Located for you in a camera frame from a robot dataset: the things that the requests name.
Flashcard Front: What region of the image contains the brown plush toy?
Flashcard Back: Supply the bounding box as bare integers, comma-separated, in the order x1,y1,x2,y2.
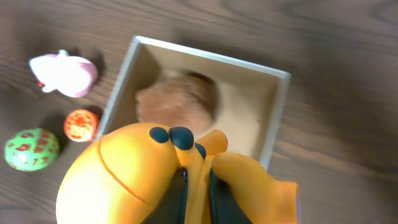
135,73,219,134

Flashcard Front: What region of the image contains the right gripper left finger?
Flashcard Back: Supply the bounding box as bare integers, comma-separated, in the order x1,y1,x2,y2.
142,168,188,224

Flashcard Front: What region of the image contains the green patterned ball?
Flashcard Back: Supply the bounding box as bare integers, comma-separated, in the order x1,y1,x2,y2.
4,128,60,172

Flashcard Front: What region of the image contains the white cardboard box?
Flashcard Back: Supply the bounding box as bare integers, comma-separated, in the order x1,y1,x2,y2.
97,36,290,168

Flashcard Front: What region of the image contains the pink pig toy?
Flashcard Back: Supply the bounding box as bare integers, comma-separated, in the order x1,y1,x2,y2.
29,49,98,98

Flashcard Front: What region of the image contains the orange patterned ball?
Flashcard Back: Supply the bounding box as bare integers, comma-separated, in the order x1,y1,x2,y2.
63,109,100,142

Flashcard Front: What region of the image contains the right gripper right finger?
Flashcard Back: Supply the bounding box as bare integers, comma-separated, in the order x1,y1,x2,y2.
208,169,252,224

